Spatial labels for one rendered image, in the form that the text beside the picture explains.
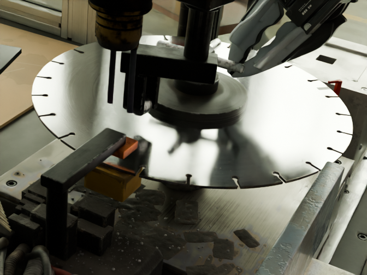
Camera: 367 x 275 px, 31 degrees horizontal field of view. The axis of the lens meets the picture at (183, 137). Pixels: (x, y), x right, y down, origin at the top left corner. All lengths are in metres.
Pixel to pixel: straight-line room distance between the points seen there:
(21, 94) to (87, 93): 0.43
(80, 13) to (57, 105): 0.66
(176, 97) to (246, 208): 0.14
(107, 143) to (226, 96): 0.18
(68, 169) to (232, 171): 0.15
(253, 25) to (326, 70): 0.31
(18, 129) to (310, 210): 0.63
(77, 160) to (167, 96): 0.18
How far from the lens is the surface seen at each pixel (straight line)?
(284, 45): 0.64
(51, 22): 1.34
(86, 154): 0.52
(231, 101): 0.67
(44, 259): 0.49
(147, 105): 0.60
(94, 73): 0.72
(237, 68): 0.65
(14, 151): 0.96
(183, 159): 0.58
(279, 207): 0.72
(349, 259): 0.83
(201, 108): 0.64
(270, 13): 0.66
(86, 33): 1.30
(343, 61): 0.99
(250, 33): 0.67
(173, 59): 0.57
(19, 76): 1.16
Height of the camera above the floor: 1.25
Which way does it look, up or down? 30 degrees down
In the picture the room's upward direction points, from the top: 8 degrees clockwise
